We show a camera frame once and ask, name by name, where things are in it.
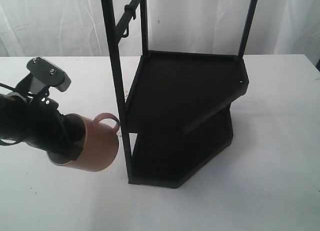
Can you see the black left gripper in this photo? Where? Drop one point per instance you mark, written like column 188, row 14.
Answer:
column 43, row 127

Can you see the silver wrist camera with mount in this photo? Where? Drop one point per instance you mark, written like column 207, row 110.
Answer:
column 43, row 74

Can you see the white backdrop curtain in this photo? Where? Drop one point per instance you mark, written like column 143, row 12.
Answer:
column 76, row 27

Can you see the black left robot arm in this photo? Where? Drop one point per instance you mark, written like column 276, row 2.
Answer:
column 9, row 110

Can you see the copper pink mug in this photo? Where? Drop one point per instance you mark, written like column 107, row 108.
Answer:
column 98, row 145

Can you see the black two-tier metal rack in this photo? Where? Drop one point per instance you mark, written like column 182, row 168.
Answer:
column 176, row 116

